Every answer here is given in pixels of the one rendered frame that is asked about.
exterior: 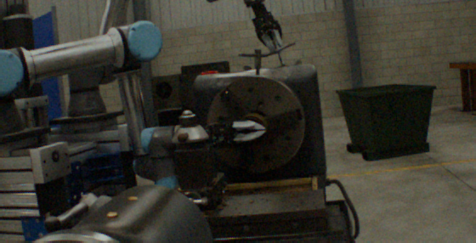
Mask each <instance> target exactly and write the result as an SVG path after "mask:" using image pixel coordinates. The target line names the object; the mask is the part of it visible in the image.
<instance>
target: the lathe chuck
mask: <svg viewBox="0 0 476 243"><path fill-rule="evenodd" d="M226 88H228V89H229V90H230V91H231V92H232V93H233V94H234V95H235V96H236V97H237V98H238V99H239V100H240V101H241V102H242V103H243V104H244V105H245V106H246V107H247V108H248V109H249V110H250V111H252V110H258V111H261V112H263V113H264V114H265V115H266V116H272V115H276V114H280V112H283V111H288V110H294V109H297V108H300V110H301V114H302V118H303V119H302V120H301V121H298V122H297V123H294V124H290V125H286V126H284V127H279V128H276V129H275V130H271V131H268V134H267V136H266V137H265V139H263V140H261V141H260V142H258V143H256V147H255V150H254V153H253V156H252V161H251V165H250V167H249V170H248V172H249V173H263V172H270V171H274V170H276V169H278V168H280V167H282V166H284V165H285V164H287V162H289V160H291V159H292V158H293V156H294V155H295V154H296V152H297V151H298V148H299V146H300V144H301V143H302V140H303V134H304V113H303V107H302V105H301V102H300V100H299V99H298V97H297V95H296V94H295V93H294V92H293V91H292V90H291V89H290V88H289V87H288V86H287V85H286V84H285V83H284V82H282V81H281V80H279V79H277V78H275V77H272V76H266V75H250V76H244V77H240V78H238V79H235V80H234V81H231V82H229V83H227V85H226V87H225V88H223V89H222V90H221V92H220V93H219V94H217V95H216V97H215V98H214V100H213V101H212V103H211V106H210V109H209V111H208V117H207V125H209V124H211V123H213V122H216V121H219V122H221V121H222V120H223V118H229V117H234V116H233V115H231V114H230V112H229V109H228V108H227V107H226V106H225V104H224V103H223V102H222V101H221V100H220V99H221V97H220V96H219V95H220V94H221V93H222V92H223V91H224V90H225V89H226ZM215 152H216V153H217V155H218V156H219V157H220V158H221V159H222V160H223V161H224V162H225V163H226V164H228V165H229V166H232V167H233V168H235V169H237V167H238V166H237V163H238V160H239V157H240V152H241V147H240V148H236V149H233V148H228V149H223V150H215Z"/></svg>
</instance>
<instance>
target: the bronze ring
mask: <svg viewBox="0 0 476 243"><path fill-rule="evenodd" d="M242 119H245V120H248V121H250V122H255V123H257V124H259V125H261V126H262V127H265V128H266V129H265V130H266V132H265V133H263V134H262V135H260V136H259V137H257V138H255V139H254V140H252V141H250V142H248V143H249V144H255V143H258V142H260V141H261V140H263V139H265V137H266V136H267V134H268V131H269V127H268V123H267V122H266V120H265V119H264V118H263V117H261V116H260V115H258V114H247V115H245V116H243V117H242Z"/></svg>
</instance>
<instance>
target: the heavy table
mask: <svg viewBox="0 0 476 243"><path fill-rule="evenodd" d="M450 69H460V79H461V90H462V110H460V111H462V112H467V111H475V114H472V115H474V116H476V61H468V62H463V61H460V62H454V63H450ZM468 70H469V81H468ZM469 82H470V93H471V97H470V93H469ZM470 100H471V104H472V109H471V105H470Z"/></svg>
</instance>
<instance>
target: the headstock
mask: <svg viewBox="0 0 476 243"><path fill-rule="evenodd" d="M250 75H255V70H249V71H235V72H226V73H218V74H210V75H202V76H198V77H197V78H196V80H195V83H193V85H192V88H191V89H192V97H193V105H194V109H193V115H195V116H197V124H198V125H201V127H206V126H207V117H208V111H209V109H210V106H211V103H212V101H213V100H214V98H215V97H216V95H217V94H219V93H220V92H221V90H222V89H223V88H225V87H226V85H227V83H229V82H231V81H234V80H235V79H238V78H240V77H244V76H250ZM259 75H266V76H273V77H276V78H278V79H280V80H281V81H282V82H284V83H285V84H286V85H288V86H289V87H290V88H291V89H292V90H293V91H294V92H295V94H296V95H297V96H298V98H299V99H300V101H301V104H302V106H303V112H304V134H303V140H302V143H301V144H300V146H299V148H298V150H297V152H296V154H295V155H294V156H293V158H292V159H291V160H289V162H287V164H285V165H284V166H282V167H280V168H278V169H276V170H274V171H270V172H263V173H249V172H248V171H247V170H244V169H241V168H238V167H237V169H235V168H233V167H232V166H229V165H228V164H226V163H225V162H224V161H223V160H222V159H221V158H220V157H219V156H218V155H217V153H216V152H215V150H214V159H215V167H216V173H217V172H221V173H223V174H224V181H225V183H228V182H240V181H250V180H261V179H272V178H294V177H301V176H305V175H315V174H322V173H325V172H327V163H326V148H325V140H324V132H323V124H322V115H321V107H320V93H319V84H318V76H317V70H316V69H315V67H314V66H313V65H311V64H305V65H290V66H282V67H274V68H266V69H259ZM311 111H312V112H311ZM299 156H300V157H299ZM313 164H314V165H313ZM318 170H319V171H318Z"/></svg>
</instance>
